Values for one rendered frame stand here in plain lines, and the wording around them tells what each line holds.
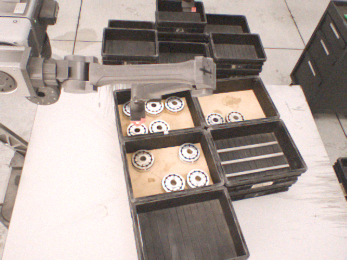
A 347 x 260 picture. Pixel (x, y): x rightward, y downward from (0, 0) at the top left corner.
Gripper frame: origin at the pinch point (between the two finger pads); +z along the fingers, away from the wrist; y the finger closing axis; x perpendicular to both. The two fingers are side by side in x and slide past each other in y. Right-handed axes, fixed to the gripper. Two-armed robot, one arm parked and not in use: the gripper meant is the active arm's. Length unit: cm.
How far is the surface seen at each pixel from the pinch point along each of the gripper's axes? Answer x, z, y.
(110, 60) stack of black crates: 14, 42, 84
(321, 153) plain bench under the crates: -102, 24, -8
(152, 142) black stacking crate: -6.4, 5.1, -9.2
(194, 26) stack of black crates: -52, 40, 122
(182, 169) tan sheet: -20.0, 11.4, -20.6
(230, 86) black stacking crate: -52, 7, 26
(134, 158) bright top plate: 1.8, 8.8, -15.6
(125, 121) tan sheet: 5.3, 11.9, 8.0
